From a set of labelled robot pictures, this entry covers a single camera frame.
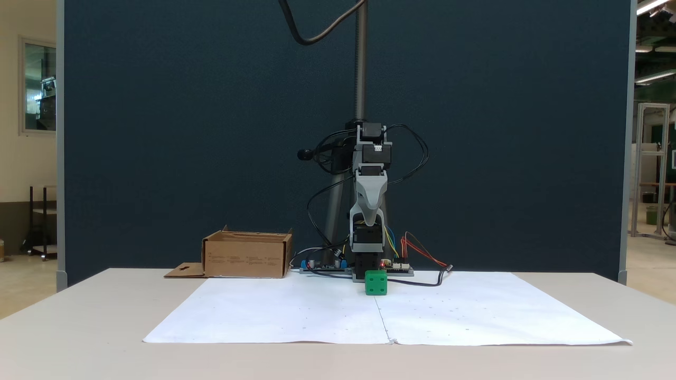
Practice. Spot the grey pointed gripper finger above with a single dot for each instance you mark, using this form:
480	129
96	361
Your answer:
372	214

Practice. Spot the green dice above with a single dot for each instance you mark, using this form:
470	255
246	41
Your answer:
376	283

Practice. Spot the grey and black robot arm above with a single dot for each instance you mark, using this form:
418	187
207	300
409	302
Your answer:
367	243

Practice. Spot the blue circuit board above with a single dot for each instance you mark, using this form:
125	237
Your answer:
322	268

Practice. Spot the large white paper sheet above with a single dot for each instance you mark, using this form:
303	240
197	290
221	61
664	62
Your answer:
290	311

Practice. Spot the brown cardboard box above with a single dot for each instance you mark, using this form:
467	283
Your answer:
248	258

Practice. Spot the dark blue partition panel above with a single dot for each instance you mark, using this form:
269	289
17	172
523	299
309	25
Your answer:
158	105

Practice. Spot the ceiling light strip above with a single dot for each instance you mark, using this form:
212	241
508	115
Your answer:
652	5
655	77

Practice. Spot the black shelf stand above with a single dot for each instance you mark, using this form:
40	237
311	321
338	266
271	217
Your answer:
43	221

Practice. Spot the grey framed window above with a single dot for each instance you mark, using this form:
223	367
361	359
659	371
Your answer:
39	84

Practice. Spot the grey camera tripod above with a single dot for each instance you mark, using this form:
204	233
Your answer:
360	53

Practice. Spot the aluminium frame structure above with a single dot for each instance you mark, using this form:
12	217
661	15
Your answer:
654	158

